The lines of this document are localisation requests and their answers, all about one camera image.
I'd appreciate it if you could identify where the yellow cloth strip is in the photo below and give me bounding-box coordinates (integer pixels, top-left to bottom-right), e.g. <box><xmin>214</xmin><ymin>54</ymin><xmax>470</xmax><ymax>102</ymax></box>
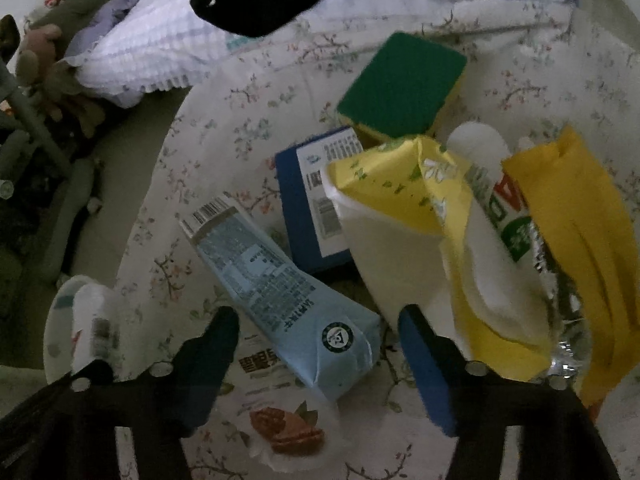
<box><xmin>502</xmin><ymin>126</ymin><xmax>639</xmax><ymax>406</ymax></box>

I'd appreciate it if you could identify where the blue white box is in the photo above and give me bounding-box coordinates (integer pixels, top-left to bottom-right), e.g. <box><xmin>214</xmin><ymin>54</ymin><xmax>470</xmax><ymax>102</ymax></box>
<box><xmin>274</xmin><ymin>127</ymin><xmax>363</xmax><ymax>274</ymax></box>

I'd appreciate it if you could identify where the walnut snack wrapper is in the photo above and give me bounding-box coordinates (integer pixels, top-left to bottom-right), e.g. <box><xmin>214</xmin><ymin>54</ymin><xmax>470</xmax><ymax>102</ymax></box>
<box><xmin>216</xmin><ymin>334</ymin><xmax>346</xmax><ymax>474</ymax></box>

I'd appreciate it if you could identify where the grey office chair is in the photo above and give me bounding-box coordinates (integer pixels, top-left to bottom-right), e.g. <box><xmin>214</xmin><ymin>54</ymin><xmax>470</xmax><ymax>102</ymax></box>
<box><xmin>1</xmin><ymin>14</ymin><xmax>103</xmax><ymax>285</ymax></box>

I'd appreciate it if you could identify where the green yellow sponge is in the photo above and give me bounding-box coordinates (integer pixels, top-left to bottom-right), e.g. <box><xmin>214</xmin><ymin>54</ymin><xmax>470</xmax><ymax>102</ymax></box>
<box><xmin>336</xmin><ymin>32</ymin><xmax>468</xmax><ymax>140</ymax></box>

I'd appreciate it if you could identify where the light blue tube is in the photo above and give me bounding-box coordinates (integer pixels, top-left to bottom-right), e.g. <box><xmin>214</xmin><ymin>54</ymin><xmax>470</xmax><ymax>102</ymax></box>
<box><xmin>180</xmin><ymin>195</ymin><xmax>381</xmax><ymax>402</ymax></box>

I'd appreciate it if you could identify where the white trash bin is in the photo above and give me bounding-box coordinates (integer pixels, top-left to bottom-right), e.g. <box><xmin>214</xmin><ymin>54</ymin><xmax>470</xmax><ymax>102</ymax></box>
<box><xmin>43</xmin><ymin>275</ymin><xmax>125</xmax><ymax>384</ymax></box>

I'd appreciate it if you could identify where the yellow white tissue pack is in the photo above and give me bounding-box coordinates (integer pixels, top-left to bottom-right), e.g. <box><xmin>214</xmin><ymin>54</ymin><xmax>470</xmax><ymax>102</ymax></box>
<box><xmin>321</xmin><ymin>136</ymin><xmax>552</xmax><ymax>382</ymax></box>

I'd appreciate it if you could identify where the floral bed sheet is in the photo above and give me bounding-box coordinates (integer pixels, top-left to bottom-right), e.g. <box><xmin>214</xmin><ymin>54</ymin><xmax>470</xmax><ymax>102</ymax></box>
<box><xmin>116</xmin><ymin>0</ymin><xmax>639</xmax><ymax>479</ymax></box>

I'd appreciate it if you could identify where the white AD drink bottle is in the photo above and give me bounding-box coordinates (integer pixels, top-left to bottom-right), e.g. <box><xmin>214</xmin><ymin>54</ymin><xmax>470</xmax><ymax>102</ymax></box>
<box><xmin>447</xmin><ymin>122</ymin><xmax>591</xmax><ymax>384</ymax></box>

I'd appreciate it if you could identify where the purple plaid pillow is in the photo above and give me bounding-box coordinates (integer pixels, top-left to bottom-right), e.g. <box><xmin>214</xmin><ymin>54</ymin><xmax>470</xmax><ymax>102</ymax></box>
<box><xmin>64</xmin><ymin>0</ymin><xmax>570</xmax><ymax>107</ymax></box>

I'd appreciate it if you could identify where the plush toy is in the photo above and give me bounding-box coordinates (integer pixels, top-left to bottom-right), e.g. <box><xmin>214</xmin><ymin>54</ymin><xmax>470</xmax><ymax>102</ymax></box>
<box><xmin>15</xmin><ymin>24</ymin><xmax>73</xmax><ymax>90</ymax></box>

